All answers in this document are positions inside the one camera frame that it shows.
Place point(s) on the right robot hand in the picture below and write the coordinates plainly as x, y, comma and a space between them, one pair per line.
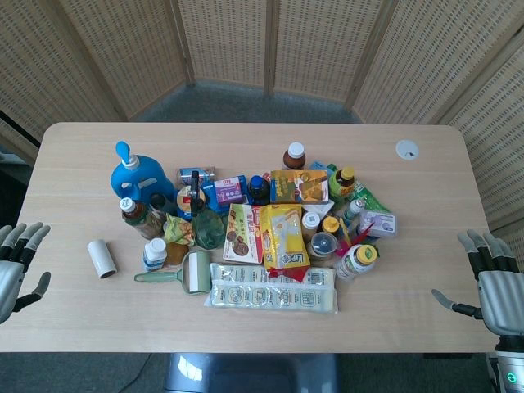
497, 292

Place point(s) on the white paper roll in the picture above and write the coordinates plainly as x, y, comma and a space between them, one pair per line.
101, 259

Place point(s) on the silver blue drink can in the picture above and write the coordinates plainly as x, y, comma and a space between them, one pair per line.
196, 175

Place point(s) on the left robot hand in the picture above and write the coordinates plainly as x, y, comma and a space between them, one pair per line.
8, 282

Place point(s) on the dark blue glass bottle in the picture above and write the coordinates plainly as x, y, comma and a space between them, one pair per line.
258, 189

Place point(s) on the cookie box with brown biscuits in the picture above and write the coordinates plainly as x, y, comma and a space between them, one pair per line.
241, 233

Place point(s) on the small white pill bottle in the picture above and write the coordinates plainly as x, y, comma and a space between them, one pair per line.
154, 256

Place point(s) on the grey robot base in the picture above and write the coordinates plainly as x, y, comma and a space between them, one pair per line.
249, 372

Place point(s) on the purple white small box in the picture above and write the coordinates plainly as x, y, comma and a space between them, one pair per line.
230, 190

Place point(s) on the green lint roller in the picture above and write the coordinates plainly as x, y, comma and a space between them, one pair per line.
180, 275

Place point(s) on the clear round lidded cup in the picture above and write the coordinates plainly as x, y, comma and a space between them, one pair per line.
323, 244

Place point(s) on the white bottle with yellow lid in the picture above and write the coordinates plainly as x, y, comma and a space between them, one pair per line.
355, 261

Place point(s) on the brown tea drink bottle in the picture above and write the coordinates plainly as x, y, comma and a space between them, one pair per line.
139, 219

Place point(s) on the light purple wipes pack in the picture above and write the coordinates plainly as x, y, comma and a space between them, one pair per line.
378, 223

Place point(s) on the dark green mesh bag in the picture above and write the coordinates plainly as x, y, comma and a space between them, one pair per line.
209, 231

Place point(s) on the brown jar with white lid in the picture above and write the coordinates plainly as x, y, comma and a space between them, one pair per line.
311, 223

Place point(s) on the green white plastic pouch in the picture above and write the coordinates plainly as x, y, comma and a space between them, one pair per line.
370, 200

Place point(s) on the round yellow lidded cup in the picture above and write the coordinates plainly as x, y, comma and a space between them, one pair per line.
185, 200

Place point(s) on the small bottle with white cap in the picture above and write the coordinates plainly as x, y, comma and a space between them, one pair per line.
353, 209

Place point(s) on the brown bottle with white cap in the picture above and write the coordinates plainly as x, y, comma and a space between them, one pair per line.
294, 157

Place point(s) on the brown kiwi fruit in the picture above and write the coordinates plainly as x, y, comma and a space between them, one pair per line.
177, 252

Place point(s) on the blue detergent jug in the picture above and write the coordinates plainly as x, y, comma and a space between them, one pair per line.
137, 176

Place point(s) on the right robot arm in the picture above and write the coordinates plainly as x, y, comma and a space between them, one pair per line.
509, 366

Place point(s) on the clear pack of white wafers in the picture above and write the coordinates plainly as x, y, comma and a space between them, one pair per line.
270, 297
245, 273

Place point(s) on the folding wicker screen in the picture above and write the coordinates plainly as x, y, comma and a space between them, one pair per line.
262, 53

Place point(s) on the yellow orange picture box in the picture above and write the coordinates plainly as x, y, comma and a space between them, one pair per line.
300, 186

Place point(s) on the small yellow capped bottle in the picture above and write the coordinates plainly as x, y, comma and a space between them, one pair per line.
331, 225

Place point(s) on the green yellow snack bag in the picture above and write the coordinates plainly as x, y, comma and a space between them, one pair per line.
179, 231

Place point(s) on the green bottle with yellow cap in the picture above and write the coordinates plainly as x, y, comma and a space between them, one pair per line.
343, 184

